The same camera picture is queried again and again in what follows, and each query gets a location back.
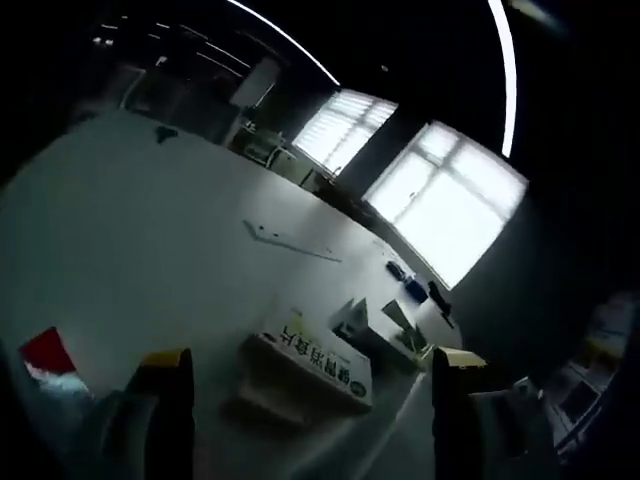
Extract narrow bright window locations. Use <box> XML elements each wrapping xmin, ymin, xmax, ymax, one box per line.
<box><xmin>291</xmin><ymin>88</ymin><xmax>400</xmax><ymax>172</ymax></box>

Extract black pouch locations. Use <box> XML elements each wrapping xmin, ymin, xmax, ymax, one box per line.
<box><xmin>426</xmin><ymin>279</ymin><xmax>457</xmax><ymax>330</ymax></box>

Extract red medicine box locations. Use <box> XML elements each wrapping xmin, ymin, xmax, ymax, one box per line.
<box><xmin>18</xmin><ymin>326</ymin><xmax>95</xmax><ymax>401</ymax></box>

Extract wide bright window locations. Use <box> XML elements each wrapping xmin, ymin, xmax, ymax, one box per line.
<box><xmin>361</xmin><ymin>118</ymin><xmax>530</xmax><ymax>291</ymax></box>

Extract flat table cable cover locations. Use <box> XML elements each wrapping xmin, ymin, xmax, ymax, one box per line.
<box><xmin>242</xmin><ymin>218</ymin><xmax>344</xmax><ymax>264</ymax></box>

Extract blue plastic box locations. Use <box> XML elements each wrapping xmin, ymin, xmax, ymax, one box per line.
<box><xmin>403</xmin><ymin>278</ymin><xmax>430</xmax><ymax>304</ymax></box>

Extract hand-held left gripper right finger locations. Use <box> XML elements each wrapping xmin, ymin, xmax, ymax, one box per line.
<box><xmin>430</xmin><ymin>344</ymin><xmax>556</xmax><ymax>480</ymax></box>

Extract large white medicine box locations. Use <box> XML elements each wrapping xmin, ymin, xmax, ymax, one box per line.
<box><xmin>238</xmin><ymin>309</ymin><xmax>375</xmax><ymax>416</ymax></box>

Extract white square pillar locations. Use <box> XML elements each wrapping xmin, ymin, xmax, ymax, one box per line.
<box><xmin>233</xmin><ymin>56</ymin><xmax>280</xmax><ymax>110</ymax></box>

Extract curved ceiling light strip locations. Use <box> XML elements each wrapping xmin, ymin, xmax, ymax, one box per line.
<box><xmin>486</xmin><ymin>0</ymin><xmax>517</xmax><ymax>157</ymax></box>
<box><xmin>226</xmin><ymin>0</ymin><xmax>342</xmax><ymax>87</ymax></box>

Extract white mesh office chair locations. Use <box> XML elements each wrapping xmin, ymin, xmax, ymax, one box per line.
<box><xmin>247</xmin><ymin>139</ymin><xmax>297</xmax><ymax>176</ymax></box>

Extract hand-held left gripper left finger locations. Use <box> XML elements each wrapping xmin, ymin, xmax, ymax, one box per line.
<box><xmin>64</xmin><ymin>348</ymin><xmax>196</xmax><ymax>480</ymax></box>

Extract light green medicine box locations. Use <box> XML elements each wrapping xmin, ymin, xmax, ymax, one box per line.
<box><xmin>330</xmin><ymin>296</ymin><xmax>371</xmax><ymax>342</ymax></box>

